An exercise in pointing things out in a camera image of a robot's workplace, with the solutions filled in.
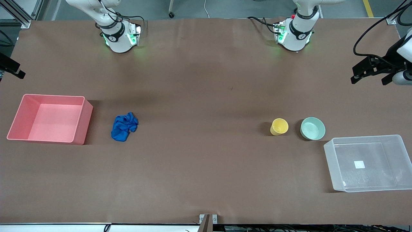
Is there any mint green bowl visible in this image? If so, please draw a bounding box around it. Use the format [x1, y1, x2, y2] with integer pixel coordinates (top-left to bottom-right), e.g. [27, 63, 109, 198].
[300, 117, 326, 141]

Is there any yellow plastic cup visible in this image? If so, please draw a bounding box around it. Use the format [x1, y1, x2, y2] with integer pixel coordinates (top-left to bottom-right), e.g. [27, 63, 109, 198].
[270, 118, 289, 136]

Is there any blue cloth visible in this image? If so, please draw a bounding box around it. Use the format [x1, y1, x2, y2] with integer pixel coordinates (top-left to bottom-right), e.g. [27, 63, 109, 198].
[111, 112, 139, 142]

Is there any clear plastic storage box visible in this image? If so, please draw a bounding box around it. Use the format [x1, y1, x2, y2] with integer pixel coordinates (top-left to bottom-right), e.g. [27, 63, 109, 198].
[323, 134, 412, 193]

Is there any yellow floor tape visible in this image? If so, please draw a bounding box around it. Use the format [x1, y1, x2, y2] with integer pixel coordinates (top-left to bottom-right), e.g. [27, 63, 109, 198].
[363, 0, 375, 18]

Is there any pink plastic bin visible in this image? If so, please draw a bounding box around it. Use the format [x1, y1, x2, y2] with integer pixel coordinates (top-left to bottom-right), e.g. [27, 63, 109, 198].
[6, 94, 94, 145]

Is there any aluminium frame profile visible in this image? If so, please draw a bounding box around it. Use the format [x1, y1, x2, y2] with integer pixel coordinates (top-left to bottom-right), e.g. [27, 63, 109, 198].
[0, 0, 44, 29]

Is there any black left base cable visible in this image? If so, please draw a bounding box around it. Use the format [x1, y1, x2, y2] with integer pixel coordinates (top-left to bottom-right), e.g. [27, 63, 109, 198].
[247, 16, 279, 34]

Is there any metal table edge bracket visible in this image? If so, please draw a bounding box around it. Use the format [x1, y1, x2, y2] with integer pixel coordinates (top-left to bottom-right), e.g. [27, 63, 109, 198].
[199, 214, 218, 232]

